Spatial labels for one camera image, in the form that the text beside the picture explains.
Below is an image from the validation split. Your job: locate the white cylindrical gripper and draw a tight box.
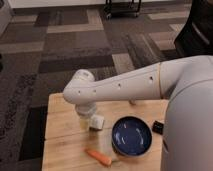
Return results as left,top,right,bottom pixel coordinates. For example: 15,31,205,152
75,103,97,130

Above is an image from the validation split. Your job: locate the white sponge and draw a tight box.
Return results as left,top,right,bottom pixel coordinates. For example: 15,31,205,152
95,115,104,130

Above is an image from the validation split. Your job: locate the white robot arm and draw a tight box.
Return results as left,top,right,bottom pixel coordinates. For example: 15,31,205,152
63,55,213,171

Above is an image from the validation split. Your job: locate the dark blue ceramic bowl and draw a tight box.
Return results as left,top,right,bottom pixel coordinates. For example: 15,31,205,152
112,116,152,157

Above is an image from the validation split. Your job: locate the orange carrot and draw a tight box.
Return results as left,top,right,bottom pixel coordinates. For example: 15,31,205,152
85,149,112,166

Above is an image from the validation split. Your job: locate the small black box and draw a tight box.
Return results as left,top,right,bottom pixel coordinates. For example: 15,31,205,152
152,121,164,135

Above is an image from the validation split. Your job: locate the black rolling cart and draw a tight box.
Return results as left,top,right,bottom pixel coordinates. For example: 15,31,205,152
103,0,142,19

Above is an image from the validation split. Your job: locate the black office chair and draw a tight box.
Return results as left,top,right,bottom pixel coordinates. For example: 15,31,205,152
174,0,213,57

